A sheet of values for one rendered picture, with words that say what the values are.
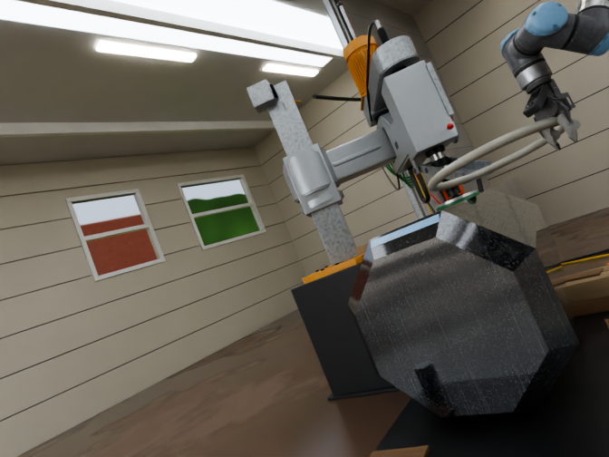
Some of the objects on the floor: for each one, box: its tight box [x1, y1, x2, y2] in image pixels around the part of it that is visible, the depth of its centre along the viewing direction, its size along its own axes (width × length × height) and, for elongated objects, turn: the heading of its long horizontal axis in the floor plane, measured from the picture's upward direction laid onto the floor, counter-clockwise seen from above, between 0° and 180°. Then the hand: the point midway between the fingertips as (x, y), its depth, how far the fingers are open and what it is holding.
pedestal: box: [291, 263, 400, 401], centre depth 267 cm, size 66×66×74 cm
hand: (564, 142), depth 119 cm, fingers closed on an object, 4 cm apart
